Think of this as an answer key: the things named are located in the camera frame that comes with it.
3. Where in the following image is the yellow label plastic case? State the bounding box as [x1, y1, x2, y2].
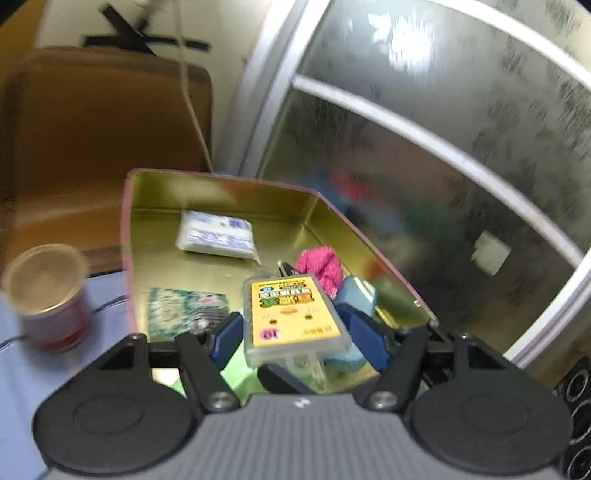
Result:
[243, 274, 352, 389]

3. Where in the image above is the white tissue pack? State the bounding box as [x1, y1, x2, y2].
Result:
[175, 211, 260, 264]

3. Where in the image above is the green paper packet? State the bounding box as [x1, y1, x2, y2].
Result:
[151, 369, 267, 404]

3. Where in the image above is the green patterned packet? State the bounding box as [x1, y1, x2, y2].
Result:
[147, 287, 229, 341]

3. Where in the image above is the light blue case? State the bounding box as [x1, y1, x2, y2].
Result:
[325, 275, 378, 373]

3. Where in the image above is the pink tin box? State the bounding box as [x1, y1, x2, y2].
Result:
[120, 169, 435, 333]

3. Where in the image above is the pink fuzzy cloth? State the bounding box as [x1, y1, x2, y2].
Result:
[295, 246, 344, 299]

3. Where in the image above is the red paper cup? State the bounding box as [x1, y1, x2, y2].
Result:
[1, 244, 93, 351]

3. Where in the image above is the blue table cloth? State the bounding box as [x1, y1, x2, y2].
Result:
[1, 272, 130, 479]

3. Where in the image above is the black speaker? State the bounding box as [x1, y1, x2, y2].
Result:
[554, 356, 591, 480]

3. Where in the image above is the frosted glass sliding door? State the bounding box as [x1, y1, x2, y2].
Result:
[216, 1, 590, 382]

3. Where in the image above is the black tape cross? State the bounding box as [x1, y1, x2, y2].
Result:
[82, 3, 212, 57]

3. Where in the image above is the white power cable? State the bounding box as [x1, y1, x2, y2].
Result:
[170, 0, 216, 174]

